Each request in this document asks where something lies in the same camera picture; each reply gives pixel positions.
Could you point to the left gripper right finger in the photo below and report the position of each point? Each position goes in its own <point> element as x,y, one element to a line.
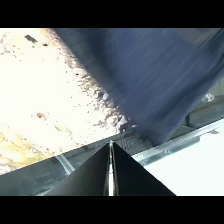
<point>133,176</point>

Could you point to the silver frame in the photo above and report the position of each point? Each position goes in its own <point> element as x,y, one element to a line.
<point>173,144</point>

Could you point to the dark blue garment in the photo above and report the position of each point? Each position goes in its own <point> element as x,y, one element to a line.
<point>150,76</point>

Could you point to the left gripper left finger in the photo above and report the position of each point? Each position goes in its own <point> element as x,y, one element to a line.
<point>90,176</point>

